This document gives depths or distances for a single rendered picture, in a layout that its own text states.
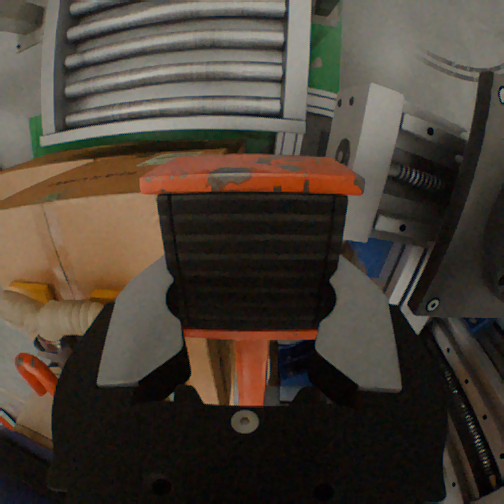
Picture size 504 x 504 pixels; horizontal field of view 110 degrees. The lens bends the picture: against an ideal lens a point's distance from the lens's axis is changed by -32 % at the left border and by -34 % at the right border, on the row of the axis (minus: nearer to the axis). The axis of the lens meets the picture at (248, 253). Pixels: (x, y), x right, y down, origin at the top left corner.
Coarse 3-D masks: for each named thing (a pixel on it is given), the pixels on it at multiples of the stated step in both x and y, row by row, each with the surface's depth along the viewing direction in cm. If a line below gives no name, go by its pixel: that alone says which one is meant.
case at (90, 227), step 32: (128, 160) 52; (160, 160) 46; (32, 192) 33; (64, 192) 29; (96, 192) 27; (128, 192) 26; (0, 224) 27; (32, 224) 27; (64, 224) 27; (96, 224) 27; (128, 224) 27; (0, 256) 30; (32, 256) 30; (64, 256) 29; (96, 256) 29; (128, 256) 29; (160, 256) 29; (64, 288) 32; (96, 288) 32; (192, 352) 37; (224, 352) 55; (192, 384) 41; (224, 384) 53
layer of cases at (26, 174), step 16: (128, 144) 95; (144, 144) 90; (160, 144) 86; (176, 144) 84; (192, 144) 83; (208, 144) 83; (224, 144) 83; (240, 144) 85; (32, 160) 83; (48, 160) 73; (64, 160) 66; (80, 160) 61; (96, 160) 61; (0, 176) 62; (16, 176) 62; (32, 176) 63; (48, 176) 63; (0, 192) 65; (16, 192) 65
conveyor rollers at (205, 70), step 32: (96, 0) 38; (128, 0) 41; (192, 0) 41; (224, 0) 41; (256, 0) 41; (96, 32) 44; (192, 32) 46; (224, 32) 46; (256, 32) 46; (192, 64) 50; (224, 64) 50; (256, 64) 50; (192, 96) 55; (224, 96) 54; (256, 96) 55
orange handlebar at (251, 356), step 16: (240, 352) 16; (256, 352) 15; (16, 368) 21; (32, 368) 20; (48, 368) 22; (240, 368) 16; (256, 368) 16; (32, 384) 22; (48, 384) 21; (240, 384) 17; (256, 384) 17; (240, 400) 19; (256, 400) 18
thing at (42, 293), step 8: (8, 288) 30; (16, 288) 30; (24, 288) 30; (32, 288) 30; (40, 288) 30; (48, 288) 31; (32, 296) 31; (40, 296) 30; (48, 296) 31; (40, 344) 32
